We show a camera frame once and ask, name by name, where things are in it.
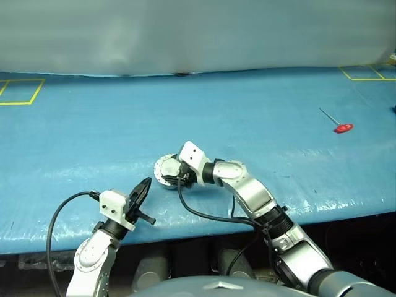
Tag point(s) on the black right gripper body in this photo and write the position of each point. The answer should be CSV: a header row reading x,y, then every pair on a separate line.
x,y
186,176

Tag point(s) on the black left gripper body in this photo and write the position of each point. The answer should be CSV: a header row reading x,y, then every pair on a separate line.
x,y
132,210

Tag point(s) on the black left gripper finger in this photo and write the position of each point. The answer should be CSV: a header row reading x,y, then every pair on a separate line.
x,y
147,218
140,193

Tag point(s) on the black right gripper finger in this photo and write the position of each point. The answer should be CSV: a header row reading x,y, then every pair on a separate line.
x,y
171,179
177,158

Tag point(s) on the silver finned motor cover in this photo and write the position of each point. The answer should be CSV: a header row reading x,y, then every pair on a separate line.
x,y
168,167

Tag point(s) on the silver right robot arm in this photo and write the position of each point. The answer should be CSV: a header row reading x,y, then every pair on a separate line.
x,y
256,195

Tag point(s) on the grey rounded shape under table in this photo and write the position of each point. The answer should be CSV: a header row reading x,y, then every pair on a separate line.
x,y
232,263
151,272

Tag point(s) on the blue foam table sheet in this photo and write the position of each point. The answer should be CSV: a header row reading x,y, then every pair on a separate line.
x,y
77,139

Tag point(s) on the grey robot torso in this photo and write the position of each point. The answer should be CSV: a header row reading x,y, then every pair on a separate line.
x,y
216,287

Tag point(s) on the white foam backdrop sheet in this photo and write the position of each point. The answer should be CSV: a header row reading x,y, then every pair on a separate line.
x,y
185,34

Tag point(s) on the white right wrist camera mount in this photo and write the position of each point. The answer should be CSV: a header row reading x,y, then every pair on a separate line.
x,y
193,157

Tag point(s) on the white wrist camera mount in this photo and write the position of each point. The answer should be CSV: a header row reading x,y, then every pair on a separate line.
x,y
113,205
193,157

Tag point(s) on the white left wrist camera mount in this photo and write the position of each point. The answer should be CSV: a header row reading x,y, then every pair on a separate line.
x,y
113,205

